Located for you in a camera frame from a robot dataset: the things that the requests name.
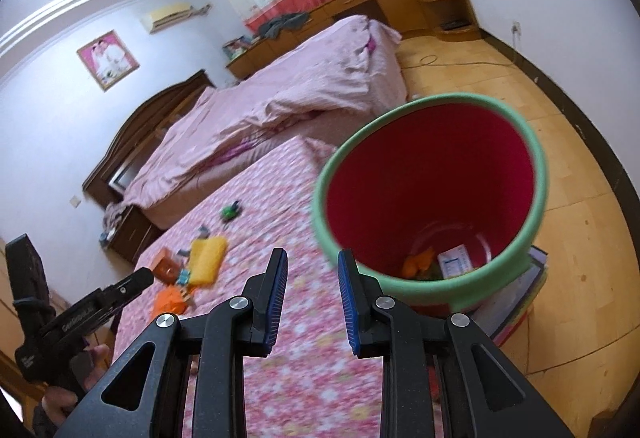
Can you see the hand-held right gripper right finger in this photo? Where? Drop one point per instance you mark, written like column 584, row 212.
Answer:
column 348, row 303

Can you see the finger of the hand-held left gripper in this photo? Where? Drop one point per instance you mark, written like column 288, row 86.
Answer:
column 132, row 283

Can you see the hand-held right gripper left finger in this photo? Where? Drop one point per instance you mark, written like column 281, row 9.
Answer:
column 277, row 298

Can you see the small brown box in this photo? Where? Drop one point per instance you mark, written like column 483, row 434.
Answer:
column 163, row 264

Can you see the small blue item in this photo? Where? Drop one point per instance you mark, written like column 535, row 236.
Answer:
column 183, row 277

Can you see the yellow bumpy pad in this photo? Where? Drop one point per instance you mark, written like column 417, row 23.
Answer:
column 207, row 263

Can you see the small grey item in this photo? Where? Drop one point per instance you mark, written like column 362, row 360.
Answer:
column 203, row 232

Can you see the small green toy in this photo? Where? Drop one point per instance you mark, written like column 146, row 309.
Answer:
column 231, row 212

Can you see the small white box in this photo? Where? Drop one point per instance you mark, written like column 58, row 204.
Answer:
column 455, row 260

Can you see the red bin with green rim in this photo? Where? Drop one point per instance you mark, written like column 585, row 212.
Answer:
column 425, row 167

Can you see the person's left hand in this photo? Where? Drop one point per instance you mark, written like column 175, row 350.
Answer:
column 97, row 360

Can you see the dark wooden nightstand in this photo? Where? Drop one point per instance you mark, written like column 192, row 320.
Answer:
column 137, row 235

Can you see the crumpled pink clothes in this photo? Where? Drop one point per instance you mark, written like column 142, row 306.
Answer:
column 114, row 218

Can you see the pink floral bedsheet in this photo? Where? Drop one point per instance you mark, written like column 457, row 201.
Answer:
column 260, row 228

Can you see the brown wooden furniture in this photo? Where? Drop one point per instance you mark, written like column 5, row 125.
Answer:
column 7, row 278

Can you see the dark wooden headboard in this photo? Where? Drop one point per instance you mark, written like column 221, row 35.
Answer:
column 145, row 117

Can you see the stack of books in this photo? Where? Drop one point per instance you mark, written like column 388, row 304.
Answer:
column 515, row 298

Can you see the pink striped duvet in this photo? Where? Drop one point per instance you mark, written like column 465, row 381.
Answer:
column 290, row 87

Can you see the row of books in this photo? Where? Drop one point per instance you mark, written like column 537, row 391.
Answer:
column 237, row 48

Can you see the dark grey clothes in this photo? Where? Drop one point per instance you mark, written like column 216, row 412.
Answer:
column 280, row 25

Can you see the flat black device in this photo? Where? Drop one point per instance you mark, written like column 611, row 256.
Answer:
column 455, row 24

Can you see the long wooden desk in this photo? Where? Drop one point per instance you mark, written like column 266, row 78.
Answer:
column 350, row 0

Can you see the white wall switch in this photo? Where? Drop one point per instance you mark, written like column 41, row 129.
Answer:
column 75, row 202

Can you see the framed wall photo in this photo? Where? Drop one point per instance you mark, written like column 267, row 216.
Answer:
column 107, row 60

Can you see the wall air conditioner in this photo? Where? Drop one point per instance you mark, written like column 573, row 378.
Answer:
column 167, row 16

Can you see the white wall socket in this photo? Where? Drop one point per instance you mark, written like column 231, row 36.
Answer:
column 516, row 27

